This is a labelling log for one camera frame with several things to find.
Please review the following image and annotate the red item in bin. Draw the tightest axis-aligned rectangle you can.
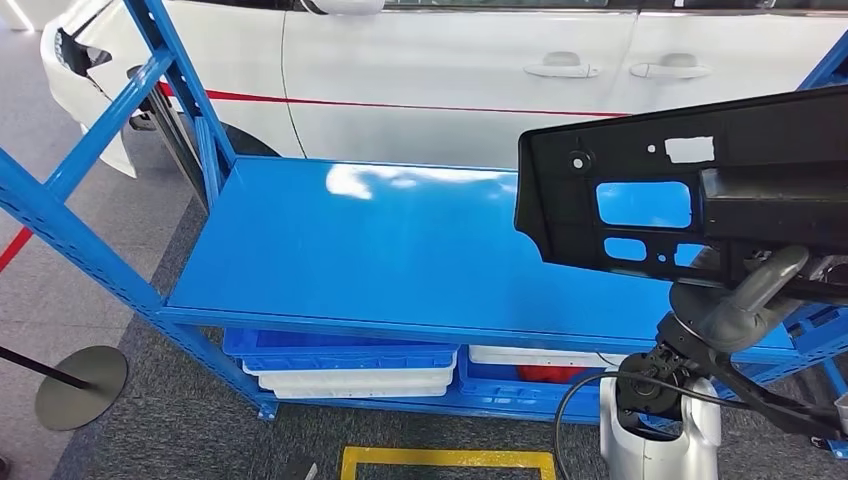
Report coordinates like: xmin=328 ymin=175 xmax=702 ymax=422
xmin=516 ymin=365 xmax=588 ymax=386

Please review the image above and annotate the red barrier belt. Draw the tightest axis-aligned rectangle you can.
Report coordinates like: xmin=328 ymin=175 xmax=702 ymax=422
xmin=0 ymin=227 xmax=34 ymax=274

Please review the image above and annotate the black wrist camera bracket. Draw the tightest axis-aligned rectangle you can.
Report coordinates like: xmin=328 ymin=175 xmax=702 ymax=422
xmin=702 ymin=344 xmax=848 ymax=444

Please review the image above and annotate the grey metal stand bar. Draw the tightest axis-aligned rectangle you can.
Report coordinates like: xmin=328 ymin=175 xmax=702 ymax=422
xmin=142 ymin=86 xmax=207 ymax=207

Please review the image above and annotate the black stanchion with round base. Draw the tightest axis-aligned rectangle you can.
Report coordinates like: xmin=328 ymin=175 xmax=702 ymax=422
xmin=0 ymin=345 xmax=129 ymax=433

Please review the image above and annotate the blue metal shelf rack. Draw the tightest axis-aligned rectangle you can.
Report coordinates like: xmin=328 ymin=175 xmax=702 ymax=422
xmin=0 ymin=0 xmax=848 ymax=458

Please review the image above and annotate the black plastic license plate bracket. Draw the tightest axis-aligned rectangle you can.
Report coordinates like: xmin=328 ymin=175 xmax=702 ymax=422
xmin=513 ymin=84 xmax=848 ymax=306

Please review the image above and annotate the white plastic bin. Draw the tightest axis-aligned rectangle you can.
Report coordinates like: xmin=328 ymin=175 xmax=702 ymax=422
xmin=271 ymin=384 xmax=450 ymax=400
xmin=241 ymin=354 xmax=458 ymax=392
xmin=468 ymin=345 xmax=627 ymax=370

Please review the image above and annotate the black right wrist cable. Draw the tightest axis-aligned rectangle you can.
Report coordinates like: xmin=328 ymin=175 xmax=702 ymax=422
xmin=554 ymin=369 xmax=843 ymax=480

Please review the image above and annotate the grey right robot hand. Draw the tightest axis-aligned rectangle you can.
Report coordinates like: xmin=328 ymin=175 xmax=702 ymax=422
xmin=728 ymin=245 xmax=848 ymax=319

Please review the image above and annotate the blue plastic bin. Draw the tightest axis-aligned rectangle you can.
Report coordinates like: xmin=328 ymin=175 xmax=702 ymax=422
xmin=222 ymin=329 xmax=460 ymax=372
xmin=457 ymin=351 xmax=621 ymax=419

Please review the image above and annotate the white car with red stripe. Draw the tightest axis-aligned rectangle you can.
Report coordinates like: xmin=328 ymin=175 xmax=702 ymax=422
xmin=39 ymin=0 xmax=848 ymax=180

